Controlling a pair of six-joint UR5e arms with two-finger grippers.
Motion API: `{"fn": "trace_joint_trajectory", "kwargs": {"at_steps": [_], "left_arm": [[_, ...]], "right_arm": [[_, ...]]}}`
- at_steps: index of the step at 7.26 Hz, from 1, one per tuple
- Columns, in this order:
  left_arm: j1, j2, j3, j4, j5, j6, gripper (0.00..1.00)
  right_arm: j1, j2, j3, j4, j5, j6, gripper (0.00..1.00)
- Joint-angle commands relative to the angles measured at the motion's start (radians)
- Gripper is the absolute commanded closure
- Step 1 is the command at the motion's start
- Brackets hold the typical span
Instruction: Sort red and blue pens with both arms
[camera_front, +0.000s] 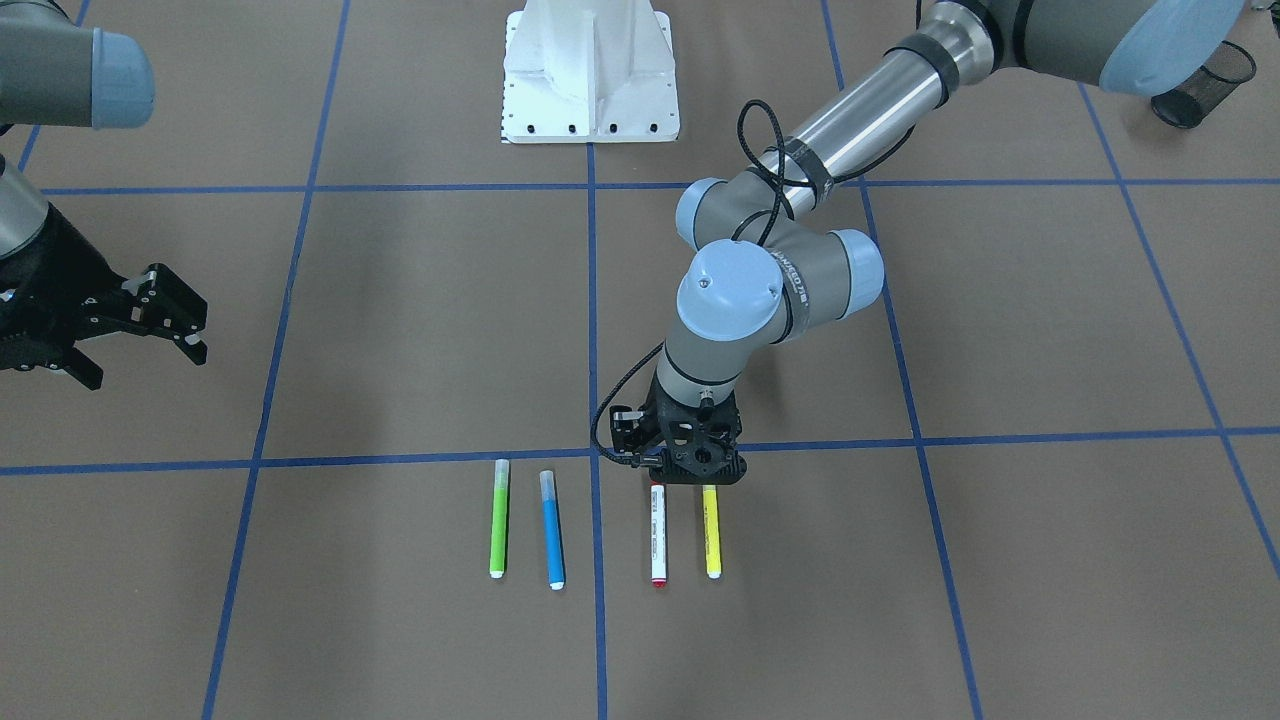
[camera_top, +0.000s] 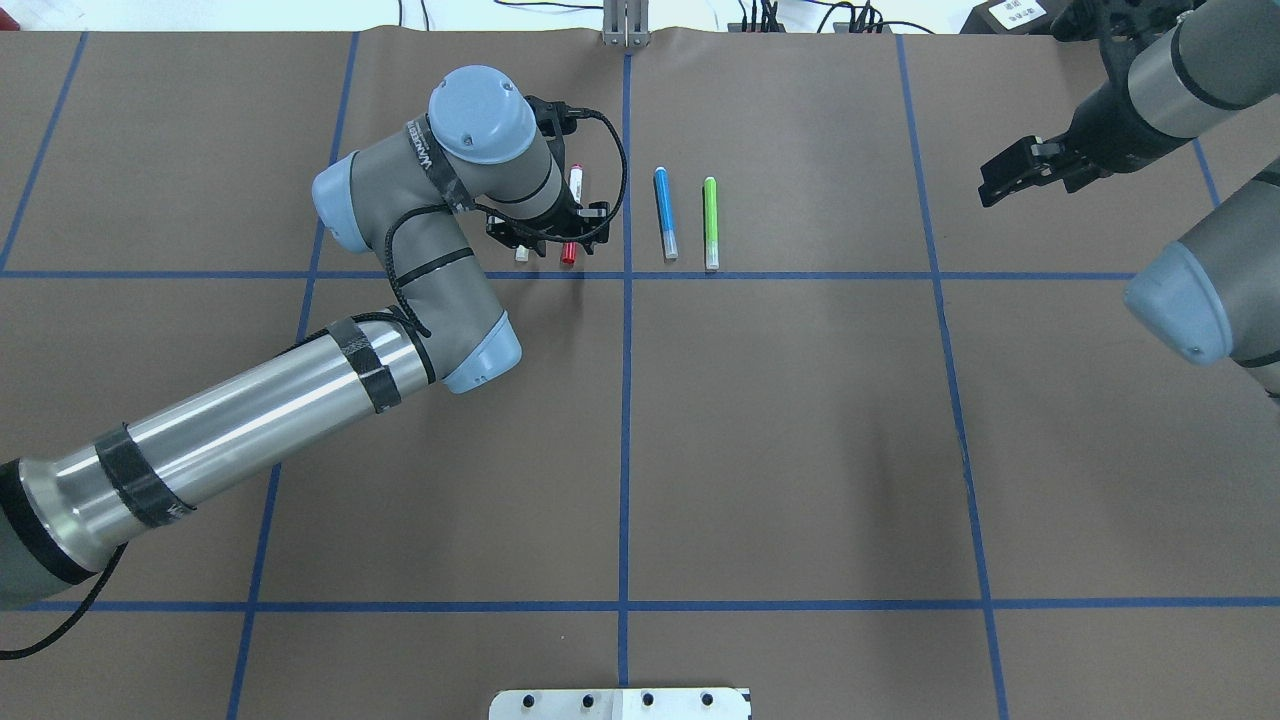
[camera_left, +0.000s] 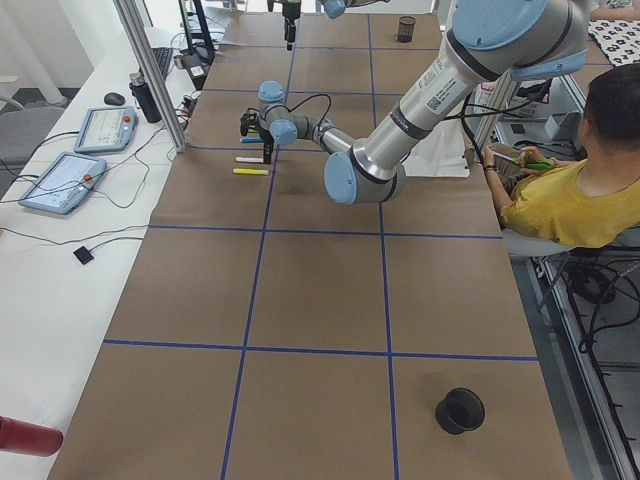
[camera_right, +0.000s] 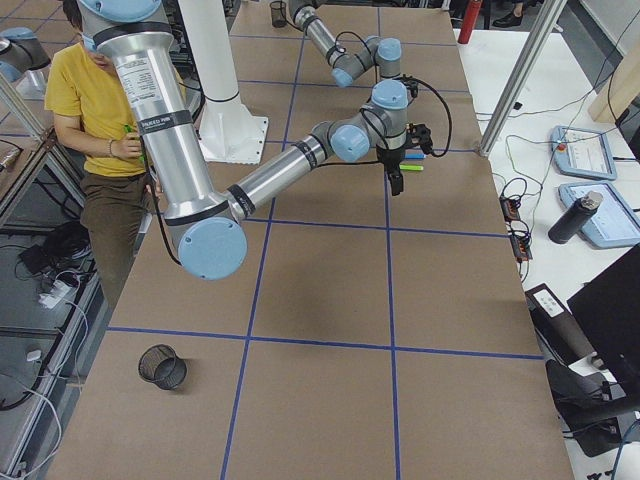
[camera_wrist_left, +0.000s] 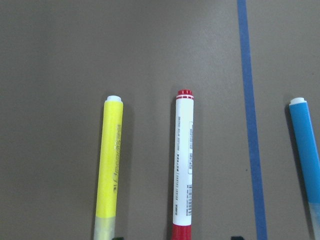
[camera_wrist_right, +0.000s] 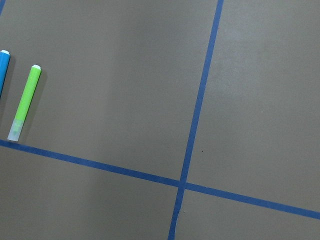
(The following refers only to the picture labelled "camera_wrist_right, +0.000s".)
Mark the green highlighter pen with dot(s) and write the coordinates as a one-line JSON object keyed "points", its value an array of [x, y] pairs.
{"points": [[24, 103]]}

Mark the blue highlighter pen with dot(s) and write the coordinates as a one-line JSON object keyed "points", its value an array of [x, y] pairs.
{"points": [[4, 63]]}

